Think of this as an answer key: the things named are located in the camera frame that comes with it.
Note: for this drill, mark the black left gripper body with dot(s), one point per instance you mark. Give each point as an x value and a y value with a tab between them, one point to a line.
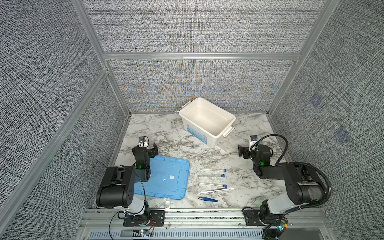
150	154

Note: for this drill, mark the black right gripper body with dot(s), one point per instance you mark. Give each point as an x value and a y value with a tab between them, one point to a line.
251	155

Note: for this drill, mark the test tube blue cap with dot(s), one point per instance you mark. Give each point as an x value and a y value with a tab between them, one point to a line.
213	176
215	170
223	186

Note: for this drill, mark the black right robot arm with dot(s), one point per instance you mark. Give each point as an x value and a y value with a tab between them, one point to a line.
306	185

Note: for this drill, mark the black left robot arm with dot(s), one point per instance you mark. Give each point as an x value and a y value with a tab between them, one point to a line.
118	185

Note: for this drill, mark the blue plastic bin lid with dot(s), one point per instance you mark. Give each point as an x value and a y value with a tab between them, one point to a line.
169	179

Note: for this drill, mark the small clear glass flask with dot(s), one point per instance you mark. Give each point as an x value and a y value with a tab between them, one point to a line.
166	204

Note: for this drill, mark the white plastic pipette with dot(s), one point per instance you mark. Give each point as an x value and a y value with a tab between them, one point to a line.
215	191

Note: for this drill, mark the white plastic storage bin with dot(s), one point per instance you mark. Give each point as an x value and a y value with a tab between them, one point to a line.
206	121

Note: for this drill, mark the blue plastic tweezers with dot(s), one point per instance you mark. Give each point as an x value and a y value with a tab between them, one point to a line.
207	199

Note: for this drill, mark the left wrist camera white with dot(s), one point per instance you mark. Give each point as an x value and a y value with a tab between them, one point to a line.
143	142

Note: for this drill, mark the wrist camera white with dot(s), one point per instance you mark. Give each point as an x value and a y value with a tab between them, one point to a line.
253	143
143	142

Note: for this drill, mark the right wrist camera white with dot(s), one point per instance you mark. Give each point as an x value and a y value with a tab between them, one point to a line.
253	143

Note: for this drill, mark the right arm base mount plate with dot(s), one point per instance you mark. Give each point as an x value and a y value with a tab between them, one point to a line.
251	217

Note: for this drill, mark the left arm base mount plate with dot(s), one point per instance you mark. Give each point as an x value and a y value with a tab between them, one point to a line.
150	218

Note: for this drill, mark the aluminium front rail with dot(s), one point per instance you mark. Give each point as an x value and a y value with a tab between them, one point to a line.
203	224

